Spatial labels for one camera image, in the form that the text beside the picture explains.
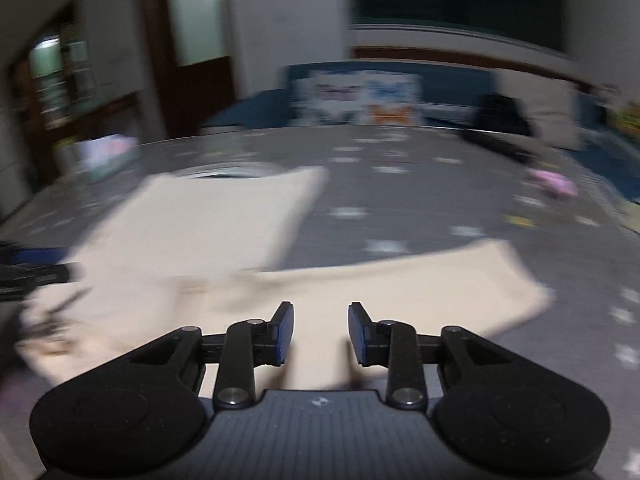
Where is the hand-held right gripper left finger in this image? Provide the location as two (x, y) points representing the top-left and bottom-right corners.
(127, 301), (295, 409)

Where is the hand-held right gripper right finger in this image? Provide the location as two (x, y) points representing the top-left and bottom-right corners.
(347, 301), (506, 409)

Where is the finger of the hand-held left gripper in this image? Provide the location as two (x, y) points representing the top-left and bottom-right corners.
(0, 242), (71, 301)

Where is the cream garment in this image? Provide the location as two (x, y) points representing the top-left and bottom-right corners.
(20, 166), (553, 393)

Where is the pastel printed box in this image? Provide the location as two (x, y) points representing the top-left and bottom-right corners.
(75, 134), (140, 182)

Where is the butterfly print pillow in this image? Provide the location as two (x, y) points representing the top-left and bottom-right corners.
(292, 71), (422, 127)

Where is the blue headboard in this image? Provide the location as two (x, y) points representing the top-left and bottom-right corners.
(200, 60), (640, 201)

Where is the pink cloth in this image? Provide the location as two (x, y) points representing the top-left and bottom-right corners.
(530, 169), (580, 200)

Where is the black bag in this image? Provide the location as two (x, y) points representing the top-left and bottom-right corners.
(460, 92), (543, 161)

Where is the brown wooden door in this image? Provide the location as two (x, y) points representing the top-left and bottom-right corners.
(137, 0), (237, 141)

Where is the beige cushion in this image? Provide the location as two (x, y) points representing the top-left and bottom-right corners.
(492, 69), (583, 151)

